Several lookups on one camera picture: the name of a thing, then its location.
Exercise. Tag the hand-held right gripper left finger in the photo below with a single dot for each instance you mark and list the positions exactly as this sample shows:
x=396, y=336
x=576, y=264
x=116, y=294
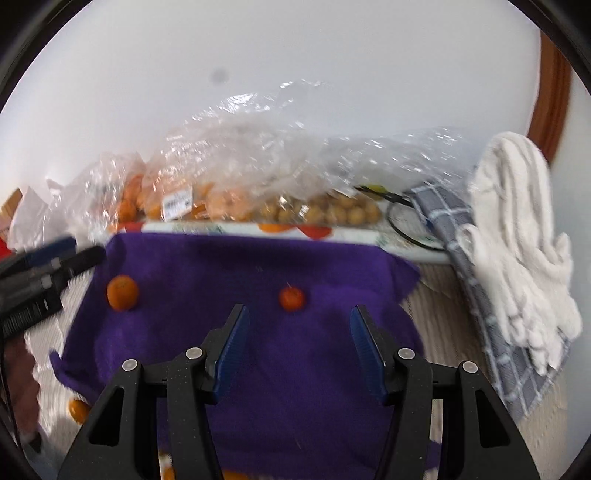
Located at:
x=233, y=350

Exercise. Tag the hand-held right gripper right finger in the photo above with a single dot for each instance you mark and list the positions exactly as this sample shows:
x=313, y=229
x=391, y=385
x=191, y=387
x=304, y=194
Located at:
x=367, y=350

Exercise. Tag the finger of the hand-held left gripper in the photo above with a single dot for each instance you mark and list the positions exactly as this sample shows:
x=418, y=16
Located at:
x=83, y=259
x=57, y=243

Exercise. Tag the person's left forearm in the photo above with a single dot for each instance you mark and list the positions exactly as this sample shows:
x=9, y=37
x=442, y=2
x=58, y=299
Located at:
x=23, y=387

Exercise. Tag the white plastic bag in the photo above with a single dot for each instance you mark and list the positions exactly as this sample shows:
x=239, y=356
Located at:
x=32, y=217

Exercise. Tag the orange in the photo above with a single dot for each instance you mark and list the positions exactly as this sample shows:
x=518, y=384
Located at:
x=122, y=293
x=79, y=410
x=235, y=476

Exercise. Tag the brown cardboard box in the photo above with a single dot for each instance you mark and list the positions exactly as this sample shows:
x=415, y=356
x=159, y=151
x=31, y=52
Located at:
x=11, y=205

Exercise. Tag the orange mandarin with stem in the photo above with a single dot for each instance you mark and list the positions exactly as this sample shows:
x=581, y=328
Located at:
x=292, y=298

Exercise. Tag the purple towel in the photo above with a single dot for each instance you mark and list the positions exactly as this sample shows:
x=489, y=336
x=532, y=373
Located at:
x=277, y=267

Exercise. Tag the striped blanket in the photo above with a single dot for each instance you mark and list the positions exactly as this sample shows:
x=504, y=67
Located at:
x=438, y=286

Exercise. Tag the labelled clear bag of oranges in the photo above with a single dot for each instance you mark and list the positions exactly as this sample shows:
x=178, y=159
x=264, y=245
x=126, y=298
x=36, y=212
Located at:
x=203, y=198

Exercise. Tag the grey checked cloth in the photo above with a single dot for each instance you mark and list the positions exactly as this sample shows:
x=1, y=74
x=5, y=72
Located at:
x=508, y=383

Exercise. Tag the clear bag of longans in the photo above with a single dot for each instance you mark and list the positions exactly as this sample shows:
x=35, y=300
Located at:
x=323, y=212

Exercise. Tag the white towel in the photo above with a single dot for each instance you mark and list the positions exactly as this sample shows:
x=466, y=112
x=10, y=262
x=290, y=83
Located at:
x=512, y=207

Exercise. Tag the brown wooden door frame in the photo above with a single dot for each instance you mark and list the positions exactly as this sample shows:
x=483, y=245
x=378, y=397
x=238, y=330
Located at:
x=551, y=92

